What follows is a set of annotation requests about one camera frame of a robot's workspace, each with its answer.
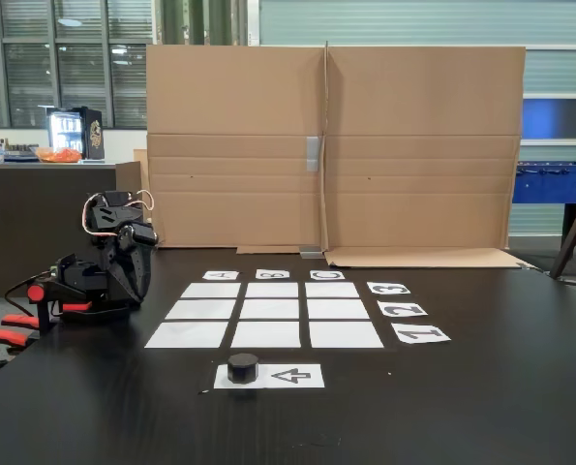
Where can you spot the black octagonal token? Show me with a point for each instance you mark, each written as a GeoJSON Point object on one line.
{"type": "Point", "coordinates": [243, 369]}

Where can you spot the white paper grid square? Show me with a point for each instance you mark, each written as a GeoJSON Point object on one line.
{"type": "Point", "coordinates": [346, 334]}
{"type": "Point", "coordinates": [265, 334]}
{"type": "Point", "coordinates": [272, 289]}
{"type": "Point", "coordinates": [187, 334]}
{"type": "Point", "coordinates": [338, 309]}
{"type": "Point", "coordinates": [210, 290]}
{"type": "Point", "coordinates": [269, 309]}
{"type": "Point", "coordinates": [200, 309]}
{"type": "Point", "coordinates": [332, 289]}

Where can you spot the red and black clamp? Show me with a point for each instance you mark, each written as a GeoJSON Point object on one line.
{"type": "Point", "coordinates": [37, 293]}

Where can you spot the paper sheet letter A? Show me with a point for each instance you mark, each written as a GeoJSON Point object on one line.
{"type": "Point", "coordinates": [221, 275]}

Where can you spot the dark brown counter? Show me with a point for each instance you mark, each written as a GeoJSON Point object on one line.
{"type": "Point", "coordinates": [31, 218]}

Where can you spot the orange snack bag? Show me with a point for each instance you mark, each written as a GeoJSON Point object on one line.
{"type": "Point", "coordinates": [60, 155]}

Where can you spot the black mini fridge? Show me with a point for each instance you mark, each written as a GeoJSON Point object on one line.
{"type": "Point", "coordinates": [91, 133]}

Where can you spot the brown cardboard panel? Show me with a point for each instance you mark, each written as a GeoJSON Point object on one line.
{"type": "Point", "coordinates": [234, 145]}
{"type": "Point", "coordinates": [418, 145]}

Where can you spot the paper sheet letter B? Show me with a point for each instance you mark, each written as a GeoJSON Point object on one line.
{"type": "Point", "coordinates": [272, 274]}

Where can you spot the grey tape strip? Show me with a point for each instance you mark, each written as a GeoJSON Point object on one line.
{"type": "Point", "coordinates": [313, 154]}
{"type": "Point", "coordinates": [312, 252]}

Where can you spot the white arrow paper sheet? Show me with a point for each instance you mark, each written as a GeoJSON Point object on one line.
{"type": "Point", "coordinates": [292, 376]}

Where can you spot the paper sheet letter C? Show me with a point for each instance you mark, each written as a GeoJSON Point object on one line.
{"type": "Point", "coordinates": [327, 275]}

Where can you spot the paper sheet number 3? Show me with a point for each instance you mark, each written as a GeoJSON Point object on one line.
{"type": "Point", "coordinates": [388, 288]}

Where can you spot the paper sheet number 2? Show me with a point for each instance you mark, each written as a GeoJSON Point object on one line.
{"type": "Point", "coordinates": [402, 309]}

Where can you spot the paper sheet number 1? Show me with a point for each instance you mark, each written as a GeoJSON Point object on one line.
{"type": "Point", "coordinates": [420, 334]}

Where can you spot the blue foosball table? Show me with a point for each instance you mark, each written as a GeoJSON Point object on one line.
{"type": "Point", "coordinates": [544, 186]}

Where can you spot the brown wooden leg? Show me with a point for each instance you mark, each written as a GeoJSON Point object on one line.
{"type": "Point", "coordinates": [575, 237]}

